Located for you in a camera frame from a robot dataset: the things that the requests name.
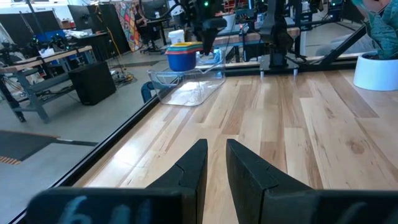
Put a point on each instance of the red measuring cup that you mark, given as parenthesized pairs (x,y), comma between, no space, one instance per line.
(180,53)

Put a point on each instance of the black speaker box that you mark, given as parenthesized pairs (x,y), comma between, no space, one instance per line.
(93,82)

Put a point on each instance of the green measuring cup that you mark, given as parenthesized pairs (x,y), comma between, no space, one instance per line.
(183,48)

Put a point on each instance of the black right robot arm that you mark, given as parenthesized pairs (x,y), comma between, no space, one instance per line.
(275,34)

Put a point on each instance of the teal plant in white pot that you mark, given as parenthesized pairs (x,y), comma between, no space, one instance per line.
(376,71)

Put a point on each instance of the yellow measuring cup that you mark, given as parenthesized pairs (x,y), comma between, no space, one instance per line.
(186,44)

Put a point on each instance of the colourful patterned cloth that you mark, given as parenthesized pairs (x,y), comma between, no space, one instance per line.
(127,21)

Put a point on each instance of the black floor mat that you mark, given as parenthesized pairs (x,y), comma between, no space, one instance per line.
(25,144)

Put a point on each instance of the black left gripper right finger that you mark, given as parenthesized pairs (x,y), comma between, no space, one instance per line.
(280,205)

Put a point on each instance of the clear plastic basket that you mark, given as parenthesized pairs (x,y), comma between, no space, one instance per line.
(186,90)

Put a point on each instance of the dark blue measuring cup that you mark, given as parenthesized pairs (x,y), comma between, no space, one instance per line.
(182,63)

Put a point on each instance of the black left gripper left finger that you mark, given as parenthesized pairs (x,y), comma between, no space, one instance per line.
(155,205)

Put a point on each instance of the wooden top workbench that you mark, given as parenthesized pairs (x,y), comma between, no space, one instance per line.
(56,54)

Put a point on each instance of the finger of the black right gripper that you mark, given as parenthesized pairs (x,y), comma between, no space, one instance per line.
(211,34)

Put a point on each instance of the white bucket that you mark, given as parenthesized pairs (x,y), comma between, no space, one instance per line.
(176,36)

